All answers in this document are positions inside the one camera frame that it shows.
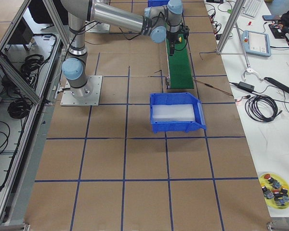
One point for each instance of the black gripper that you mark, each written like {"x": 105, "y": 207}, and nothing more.
{"x": 172, "y": 39}

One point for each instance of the yellow plate of buttons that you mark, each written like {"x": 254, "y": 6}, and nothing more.
{"x": 275, "y": 190}

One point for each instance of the green conveyor belt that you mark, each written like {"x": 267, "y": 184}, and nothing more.
{"x": 179, "y": 68}

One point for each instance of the left blue bin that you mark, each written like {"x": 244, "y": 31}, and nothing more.
{"x": 153, "y": 3}

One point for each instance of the blue bin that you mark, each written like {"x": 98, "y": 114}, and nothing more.
{"x": 153, "y": 3}
{"x": 177, "y": 98}

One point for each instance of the right blue bin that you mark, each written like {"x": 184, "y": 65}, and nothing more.
{"x": 177, "y": 98}

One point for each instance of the white foam pad right bin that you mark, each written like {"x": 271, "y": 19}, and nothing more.
{"x": 174, "y": 112}

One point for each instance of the black power adapter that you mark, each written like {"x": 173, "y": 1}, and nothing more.
{"x": 245, "y": 86}

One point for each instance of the teach pendant tablet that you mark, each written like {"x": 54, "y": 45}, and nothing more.
{"x": 256, "y": 43}

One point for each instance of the aluminium frame post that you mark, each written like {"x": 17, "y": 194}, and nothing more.
{"x": 229, "y": 25}

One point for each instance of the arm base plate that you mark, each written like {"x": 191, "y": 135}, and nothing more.
{"x": 85, "y": 96}

